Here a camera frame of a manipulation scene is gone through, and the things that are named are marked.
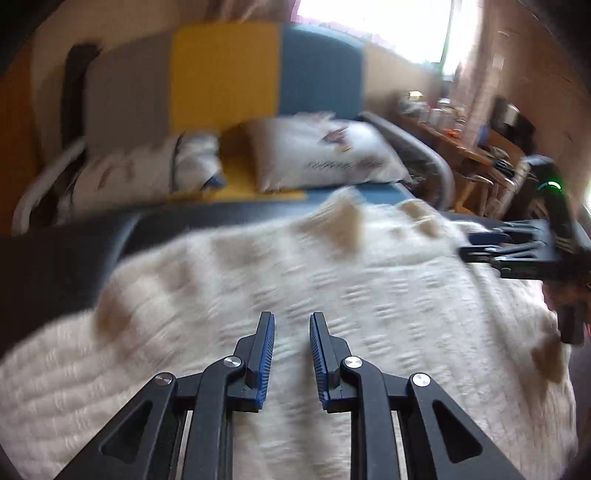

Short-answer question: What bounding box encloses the person's right hand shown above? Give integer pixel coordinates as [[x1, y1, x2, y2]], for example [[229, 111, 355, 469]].
[[545, 280, 585, 324]]

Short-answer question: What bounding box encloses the pink patterned curtain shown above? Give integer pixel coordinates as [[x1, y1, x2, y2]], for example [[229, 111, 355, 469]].
[[443, 0, 513, 139]]

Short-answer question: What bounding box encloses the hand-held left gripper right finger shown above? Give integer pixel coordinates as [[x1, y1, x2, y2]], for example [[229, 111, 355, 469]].
[[308, 311, 525, 480]]

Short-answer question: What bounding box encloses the grey yellow blue sofa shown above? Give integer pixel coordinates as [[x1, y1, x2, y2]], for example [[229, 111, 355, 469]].
[[11, 21, 455, 232]]

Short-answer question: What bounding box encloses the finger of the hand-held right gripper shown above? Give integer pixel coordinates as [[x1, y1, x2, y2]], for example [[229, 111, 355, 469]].
[[466, 220, 551, 245], [455, 244, 551, 267]]

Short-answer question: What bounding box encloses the grey deer print pillow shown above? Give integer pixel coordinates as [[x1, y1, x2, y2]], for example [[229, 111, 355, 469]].
[[240, 111, 414, 195]]

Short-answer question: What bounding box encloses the brown wooden wardrobe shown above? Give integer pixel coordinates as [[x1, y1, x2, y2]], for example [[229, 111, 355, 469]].
[[0, 60, 70, 236]]

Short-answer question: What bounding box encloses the black television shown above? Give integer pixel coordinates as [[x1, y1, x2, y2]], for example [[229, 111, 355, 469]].
[[492, 95, 536, 144]]

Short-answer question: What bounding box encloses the wooden desk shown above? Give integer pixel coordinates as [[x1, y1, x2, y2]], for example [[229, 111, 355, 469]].
[[399, 111, 509, 217]]

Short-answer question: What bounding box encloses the white triangle pattern pillow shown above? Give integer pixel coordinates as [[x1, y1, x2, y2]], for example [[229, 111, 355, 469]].
[[60, 131, 227, 213]]

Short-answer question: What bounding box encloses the large bright window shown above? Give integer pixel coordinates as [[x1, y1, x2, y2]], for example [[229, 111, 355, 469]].
[[295, 0, 485, 70]]

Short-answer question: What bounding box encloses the cream knit sweater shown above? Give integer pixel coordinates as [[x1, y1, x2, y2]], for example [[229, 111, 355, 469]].
[[0, 189, 580, 480]]

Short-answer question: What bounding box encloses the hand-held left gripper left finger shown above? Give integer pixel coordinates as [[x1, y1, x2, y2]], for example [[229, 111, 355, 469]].
[[60, 311, 277, 480]]

